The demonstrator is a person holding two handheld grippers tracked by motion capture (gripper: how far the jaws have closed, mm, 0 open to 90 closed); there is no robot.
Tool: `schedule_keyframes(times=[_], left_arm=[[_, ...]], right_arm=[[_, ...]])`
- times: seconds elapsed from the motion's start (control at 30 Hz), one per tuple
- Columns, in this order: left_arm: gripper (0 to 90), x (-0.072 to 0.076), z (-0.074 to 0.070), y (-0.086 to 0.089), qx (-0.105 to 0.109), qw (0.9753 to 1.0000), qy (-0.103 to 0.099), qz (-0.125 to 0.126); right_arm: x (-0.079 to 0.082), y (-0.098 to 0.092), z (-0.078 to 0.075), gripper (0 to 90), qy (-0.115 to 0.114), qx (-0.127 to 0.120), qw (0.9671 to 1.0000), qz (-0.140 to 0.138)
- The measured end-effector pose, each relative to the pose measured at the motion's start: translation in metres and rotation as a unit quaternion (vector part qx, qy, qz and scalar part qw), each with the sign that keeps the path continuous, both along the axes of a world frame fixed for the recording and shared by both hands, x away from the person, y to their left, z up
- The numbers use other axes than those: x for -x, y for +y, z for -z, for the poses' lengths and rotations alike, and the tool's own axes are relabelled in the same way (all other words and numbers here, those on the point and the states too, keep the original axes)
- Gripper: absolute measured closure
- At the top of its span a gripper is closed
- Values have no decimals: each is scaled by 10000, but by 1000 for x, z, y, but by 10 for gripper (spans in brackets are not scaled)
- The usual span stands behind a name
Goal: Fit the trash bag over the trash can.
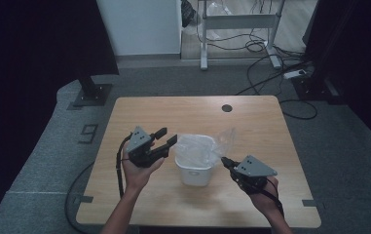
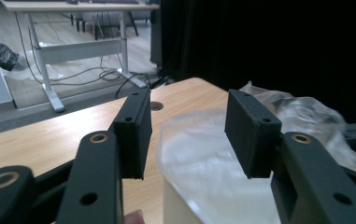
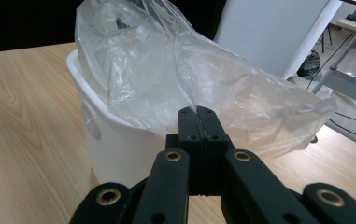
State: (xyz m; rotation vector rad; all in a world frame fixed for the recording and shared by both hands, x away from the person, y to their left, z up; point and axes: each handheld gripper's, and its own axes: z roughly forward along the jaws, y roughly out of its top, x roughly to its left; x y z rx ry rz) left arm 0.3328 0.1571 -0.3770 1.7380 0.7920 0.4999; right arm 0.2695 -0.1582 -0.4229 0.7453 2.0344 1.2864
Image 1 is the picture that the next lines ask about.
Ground black bag under desk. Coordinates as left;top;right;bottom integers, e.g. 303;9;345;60
180;0;198;29

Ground clear plastic bag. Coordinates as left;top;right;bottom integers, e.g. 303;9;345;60
173;127;237;170

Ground person's right hand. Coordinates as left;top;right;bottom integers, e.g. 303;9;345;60
249;176;283;215

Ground white cabinet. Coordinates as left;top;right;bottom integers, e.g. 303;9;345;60
95;0;183;57

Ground white power strip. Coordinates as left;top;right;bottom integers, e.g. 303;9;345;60
282;68;308;80

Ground black stand with wide base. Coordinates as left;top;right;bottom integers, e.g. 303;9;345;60
291;0;348;105

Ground white plastic trash bin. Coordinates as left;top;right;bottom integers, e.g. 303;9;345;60
174;156;215;187

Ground large black curtain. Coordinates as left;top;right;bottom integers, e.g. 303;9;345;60
0;0;121;228

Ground hand-held gripper cable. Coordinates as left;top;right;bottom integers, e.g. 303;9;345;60
115;134;132;199
260;176;285;218

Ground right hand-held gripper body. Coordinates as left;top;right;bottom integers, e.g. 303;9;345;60
234;154;278;196

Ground crumpled clear plastic wrap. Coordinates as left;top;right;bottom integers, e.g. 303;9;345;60
204;0;234;18

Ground black floor cable arc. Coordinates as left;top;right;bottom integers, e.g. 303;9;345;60
63;161;95;234

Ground tangled black floor cables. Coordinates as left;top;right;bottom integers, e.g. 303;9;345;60
195;0;309;97

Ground black floor cable loop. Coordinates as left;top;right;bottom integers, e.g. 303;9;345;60
278;98;319;121

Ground white metal desk frame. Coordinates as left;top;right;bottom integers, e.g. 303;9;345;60
197;0;286;71

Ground left hand-held gripper cable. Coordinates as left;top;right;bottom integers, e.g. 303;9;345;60
115;134;132;199

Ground narrow black curtain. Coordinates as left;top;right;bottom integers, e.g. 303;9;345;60
303;0;371;155

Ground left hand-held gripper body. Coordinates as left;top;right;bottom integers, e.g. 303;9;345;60
126;125;169;169

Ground right hand-held gripper cable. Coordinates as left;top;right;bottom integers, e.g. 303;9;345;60
260;176;285;218

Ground person's left hand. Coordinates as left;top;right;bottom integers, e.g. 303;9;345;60
122;150;166;193

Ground black stand with square base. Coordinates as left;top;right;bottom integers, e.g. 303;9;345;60
66;72;114;111

